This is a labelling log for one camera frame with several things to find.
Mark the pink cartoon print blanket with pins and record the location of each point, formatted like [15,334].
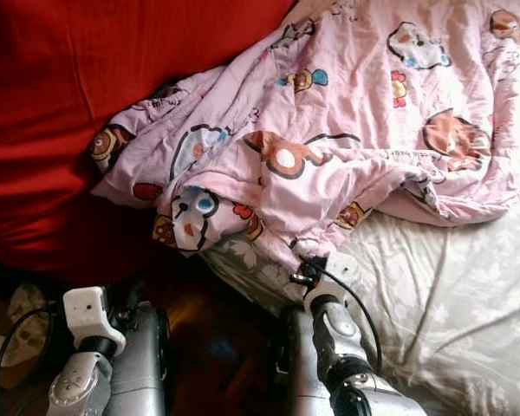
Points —
[347,95]

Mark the silver left robot leg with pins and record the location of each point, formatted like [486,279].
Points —
[143,373]

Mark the silver robot leg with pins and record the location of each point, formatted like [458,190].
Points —
[143,373]
[299,373]

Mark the silver right robot leg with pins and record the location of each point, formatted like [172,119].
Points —
[299,373]

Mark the crumpled white tissue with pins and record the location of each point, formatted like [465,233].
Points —
[30,305]
[7,349]

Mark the bed with grey floral sheet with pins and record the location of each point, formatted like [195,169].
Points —
[459,295]

